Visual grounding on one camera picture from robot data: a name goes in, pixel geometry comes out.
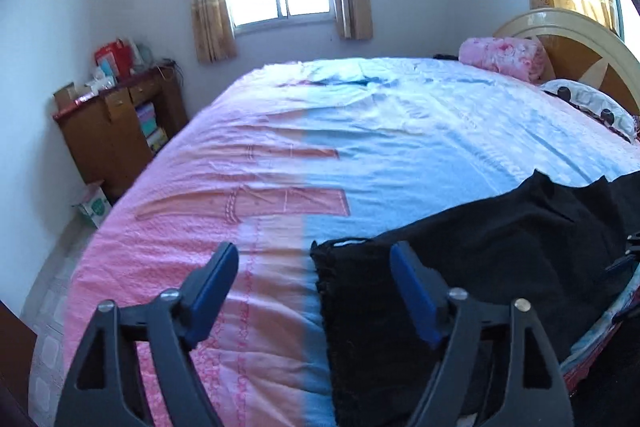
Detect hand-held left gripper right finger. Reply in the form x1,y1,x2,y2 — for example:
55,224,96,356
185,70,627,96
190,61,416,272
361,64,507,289
390,241,573,427

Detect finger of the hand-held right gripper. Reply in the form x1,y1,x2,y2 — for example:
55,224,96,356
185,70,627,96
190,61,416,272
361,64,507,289
604,231,640,280

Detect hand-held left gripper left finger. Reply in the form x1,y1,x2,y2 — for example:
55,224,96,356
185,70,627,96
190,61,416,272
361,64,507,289
54,241,240,427

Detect black pants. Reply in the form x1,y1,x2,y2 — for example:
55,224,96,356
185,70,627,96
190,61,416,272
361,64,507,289
310,170,640,427

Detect white and green carton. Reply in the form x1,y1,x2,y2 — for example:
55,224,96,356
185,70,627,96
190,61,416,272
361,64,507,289
70,180,113,229

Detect white printed pillow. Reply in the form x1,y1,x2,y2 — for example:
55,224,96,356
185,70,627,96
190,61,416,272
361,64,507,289
539,78,640,143

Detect stack of pastel boxes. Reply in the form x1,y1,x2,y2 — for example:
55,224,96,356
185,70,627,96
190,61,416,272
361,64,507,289
135,103,169,153

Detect pink and blue bedspread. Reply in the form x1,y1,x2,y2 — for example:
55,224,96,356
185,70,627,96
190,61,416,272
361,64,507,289
62,56,640,427

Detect brown wooden cabinet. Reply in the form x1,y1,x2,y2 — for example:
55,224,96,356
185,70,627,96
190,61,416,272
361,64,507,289
52,64,190,204

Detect cream and wood headboard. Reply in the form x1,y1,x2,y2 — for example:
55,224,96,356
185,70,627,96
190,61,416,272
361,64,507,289
492,7,640,118

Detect pink floral pillow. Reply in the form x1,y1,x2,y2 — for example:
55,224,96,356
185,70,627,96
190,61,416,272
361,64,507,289
459,36,549,83

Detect open cardboard box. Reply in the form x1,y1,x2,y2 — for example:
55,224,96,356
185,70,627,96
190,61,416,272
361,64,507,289
54,82,92,111

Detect red bag on desk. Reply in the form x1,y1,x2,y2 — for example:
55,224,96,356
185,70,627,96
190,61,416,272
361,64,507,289
94,38,133,78

